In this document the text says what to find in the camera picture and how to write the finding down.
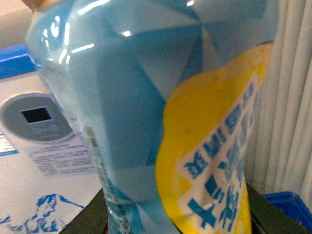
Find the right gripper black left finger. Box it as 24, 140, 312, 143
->
60, 190, 108, 234

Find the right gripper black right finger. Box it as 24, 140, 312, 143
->
247, 185, 309, 234

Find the blue yellow drink bottle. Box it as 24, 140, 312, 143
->
25, 0, 279, 234

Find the blue plastic crate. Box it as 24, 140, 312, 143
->
263, 191, 312, 233

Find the white chest freezer blue rim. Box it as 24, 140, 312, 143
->
0, 44, 101, 234

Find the white ribbed curtain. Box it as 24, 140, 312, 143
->
245, 0, 312, 207

